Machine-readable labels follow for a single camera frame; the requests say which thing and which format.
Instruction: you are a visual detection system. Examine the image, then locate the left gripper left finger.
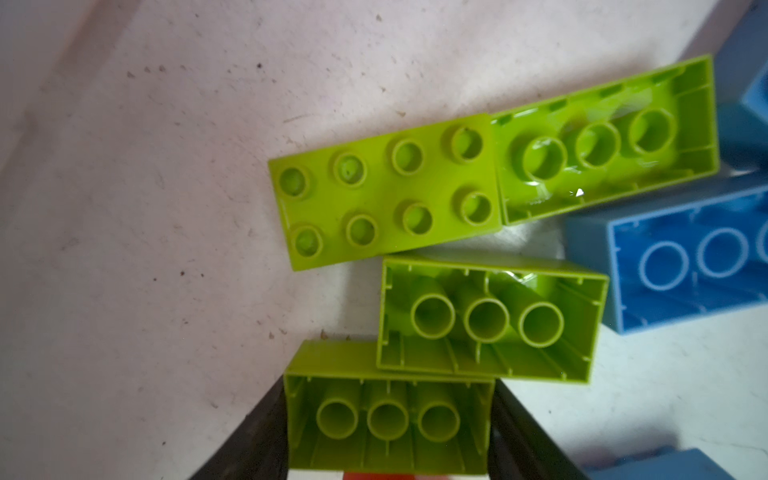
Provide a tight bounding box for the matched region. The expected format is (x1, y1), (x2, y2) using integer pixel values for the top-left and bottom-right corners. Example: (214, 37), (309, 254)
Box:
(190, 377), (289, 480)

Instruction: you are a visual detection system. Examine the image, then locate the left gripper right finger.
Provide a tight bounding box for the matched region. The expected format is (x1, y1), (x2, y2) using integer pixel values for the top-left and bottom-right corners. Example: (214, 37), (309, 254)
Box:
(487, 379), (589, 480)

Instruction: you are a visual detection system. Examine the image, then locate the green lego pile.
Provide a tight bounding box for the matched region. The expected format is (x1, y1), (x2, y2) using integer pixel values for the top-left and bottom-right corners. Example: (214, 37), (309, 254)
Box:
(377, 251), (610, 383)
(283, 340), (495, 475)

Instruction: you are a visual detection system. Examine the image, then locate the blue lego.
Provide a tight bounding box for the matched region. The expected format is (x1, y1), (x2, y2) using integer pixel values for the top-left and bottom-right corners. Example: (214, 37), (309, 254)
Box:
(586, 446), (734, 480)
(714, 1), (767, 170)
(565, 172), (767, 335)

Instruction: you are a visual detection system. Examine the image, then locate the red lego lower center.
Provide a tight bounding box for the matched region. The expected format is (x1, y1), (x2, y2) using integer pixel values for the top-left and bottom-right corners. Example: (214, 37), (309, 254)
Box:
(342, 472), (451, 480)

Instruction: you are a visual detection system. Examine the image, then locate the blue lego under pile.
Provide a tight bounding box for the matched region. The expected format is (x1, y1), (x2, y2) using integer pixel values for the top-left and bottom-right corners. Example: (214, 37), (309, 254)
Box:
(565, 172), (767, 335)

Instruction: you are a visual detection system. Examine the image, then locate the green lego long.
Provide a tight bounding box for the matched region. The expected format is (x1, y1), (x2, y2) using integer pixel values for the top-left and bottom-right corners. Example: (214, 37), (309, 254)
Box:
(268, 56), (720, 271)

